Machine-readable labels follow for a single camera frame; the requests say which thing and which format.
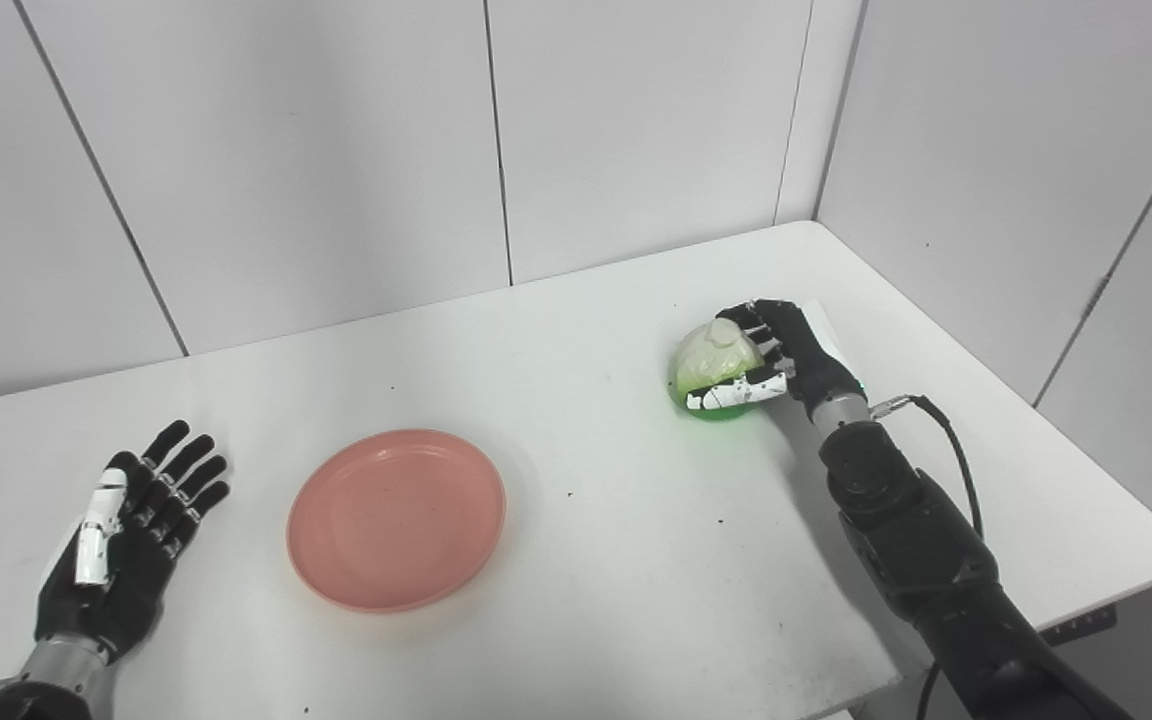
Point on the black bracket under table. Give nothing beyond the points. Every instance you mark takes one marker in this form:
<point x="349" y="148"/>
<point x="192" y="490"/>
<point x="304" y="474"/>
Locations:
<point x="1081" y="625"/>

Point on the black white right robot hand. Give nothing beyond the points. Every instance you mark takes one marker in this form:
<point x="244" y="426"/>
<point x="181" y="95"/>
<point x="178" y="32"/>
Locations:
<point x="806" y="350"/>

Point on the pink round plate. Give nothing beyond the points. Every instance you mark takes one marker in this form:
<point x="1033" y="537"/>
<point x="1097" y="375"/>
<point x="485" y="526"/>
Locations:
<point x="396" y="520"/>

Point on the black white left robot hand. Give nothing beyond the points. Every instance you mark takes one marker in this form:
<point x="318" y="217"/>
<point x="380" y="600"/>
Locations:
<point x="126" y="580"/>

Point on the green white toy cabbage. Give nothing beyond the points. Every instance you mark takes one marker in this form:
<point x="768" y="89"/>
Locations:
<point x="708" y="360"/>

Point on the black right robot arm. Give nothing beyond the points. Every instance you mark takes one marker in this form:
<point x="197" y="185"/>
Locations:
<point x="936" y="550"/>

